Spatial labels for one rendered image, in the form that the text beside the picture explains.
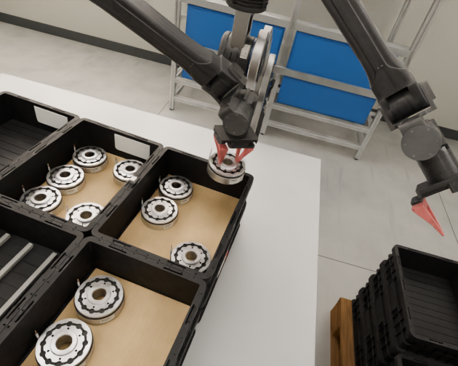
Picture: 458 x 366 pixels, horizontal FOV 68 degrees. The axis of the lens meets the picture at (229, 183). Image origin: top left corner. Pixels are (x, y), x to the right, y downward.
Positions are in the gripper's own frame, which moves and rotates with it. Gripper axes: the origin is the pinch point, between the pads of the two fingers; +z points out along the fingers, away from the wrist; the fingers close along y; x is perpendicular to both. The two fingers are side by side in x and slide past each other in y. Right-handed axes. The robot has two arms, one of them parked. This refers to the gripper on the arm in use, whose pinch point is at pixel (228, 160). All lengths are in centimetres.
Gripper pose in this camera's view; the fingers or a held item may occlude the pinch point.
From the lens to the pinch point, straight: 91.9
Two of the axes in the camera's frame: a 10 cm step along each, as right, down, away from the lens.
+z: -2.2, 7.2, 6.5
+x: -3.1, -6.9, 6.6
